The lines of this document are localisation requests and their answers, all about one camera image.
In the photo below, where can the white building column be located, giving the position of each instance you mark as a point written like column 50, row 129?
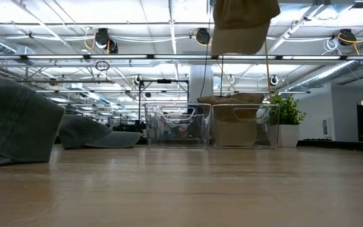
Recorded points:
column 197, row 82

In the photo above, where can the clear plastic bin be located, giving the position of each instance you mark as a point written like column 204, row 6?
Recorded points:
column 175, row 126
column 271, row 138

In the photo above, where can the long ceiling light bar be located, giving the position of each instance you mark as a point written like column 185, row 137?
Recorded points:
column 106, row 57

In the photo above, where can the grey denim baseball cap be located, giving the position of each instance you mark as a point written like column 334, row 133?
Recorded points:
column 87, row 132
column 17, row 126

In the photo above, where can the white wall box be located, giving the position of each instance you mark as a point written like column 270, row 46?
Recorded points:
column 326, row 126

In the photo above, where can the green artificial plant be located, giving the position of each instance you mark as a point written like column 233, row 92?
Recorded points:
column 287, row 110

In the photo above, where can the white plant pot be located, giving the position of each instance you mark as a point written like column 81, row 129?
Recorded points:
column 290, row 135

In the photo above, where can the black aluminium frame rail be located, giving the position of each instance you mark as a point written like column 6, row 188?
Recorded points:
column 342, row 145

